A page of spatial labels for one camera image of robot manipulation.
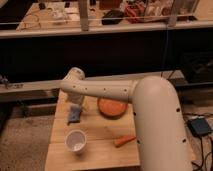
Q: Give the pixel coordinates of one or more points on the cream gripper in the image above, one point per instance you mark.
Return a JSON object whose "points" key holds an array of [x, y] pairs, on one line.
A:
{"points": [[75, 98]]}

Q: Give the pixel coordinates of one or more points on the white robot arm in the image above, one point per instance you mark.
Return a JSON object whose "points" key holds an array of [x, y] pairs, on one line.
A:
{"points": [[160, 131]]}

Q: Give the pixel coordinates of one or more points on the orange ceramic bowl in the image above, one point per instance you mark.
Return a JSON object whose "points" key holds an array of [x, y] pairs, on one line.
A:
{"points": [[111, 108]]}

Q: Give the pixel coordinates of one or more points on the white paper cup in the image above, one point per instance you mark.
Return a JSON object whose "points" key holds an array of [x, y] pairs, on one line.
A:
{"points": [[76, 141]]}

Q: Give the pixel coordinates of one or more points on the orange carrot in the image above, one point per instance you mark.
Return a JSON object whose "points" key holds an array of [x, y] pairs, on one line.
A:
{"points": [[123, 140]]}

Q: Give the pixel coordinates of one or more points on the black bag on shelf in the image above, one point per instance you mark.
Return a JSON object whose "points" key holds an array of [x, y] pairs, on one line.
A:
{"points": [[112, 17]]}

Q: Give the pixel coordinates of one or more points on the red object on shelf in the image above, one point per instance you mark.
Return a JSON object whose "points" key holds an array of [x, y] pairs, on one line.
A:
{"points": [[134, 13]]}

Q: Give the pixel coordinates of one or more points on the black power box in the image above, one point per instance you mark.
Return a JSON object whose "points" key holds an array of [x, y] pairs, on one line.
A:
{"points": [[199, 127]]}

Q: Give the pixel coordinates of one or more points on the metal clamp on rail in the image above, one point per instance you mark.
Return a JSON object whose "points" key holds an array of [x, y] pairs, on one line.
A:
{"points": [[8, 85]]}

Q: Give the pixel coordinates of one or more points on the grey metal post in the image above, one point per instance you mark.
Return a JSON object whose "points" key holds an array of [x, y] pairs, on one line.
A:
{"points": [[83, 11], [174, 12]]}

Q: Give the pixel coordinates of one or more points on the grey metal post right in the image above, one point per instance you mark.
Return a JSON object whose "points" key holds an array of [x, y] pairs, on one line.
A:
{"points": [[174, 12]]}

